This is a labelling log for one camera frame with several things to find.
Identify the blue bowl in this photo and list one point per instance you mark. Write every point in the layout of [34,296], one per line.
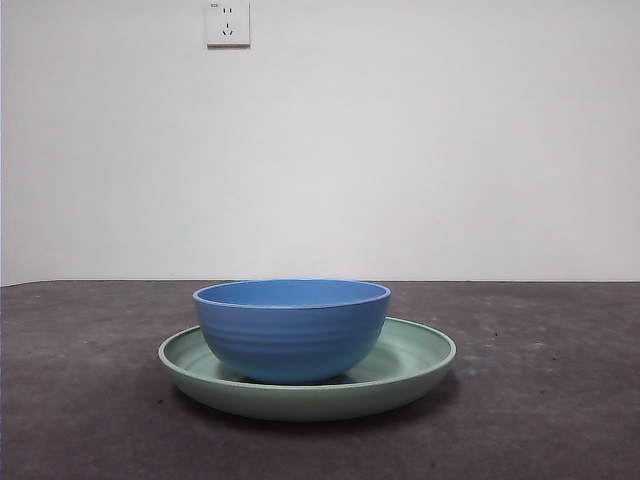
[290,340]

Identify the white wall power outlet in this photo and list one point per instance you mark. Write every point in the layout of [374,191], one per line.
[228,25]

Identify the green plate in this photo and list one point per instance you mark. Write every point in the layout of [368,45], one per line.
[310,402]

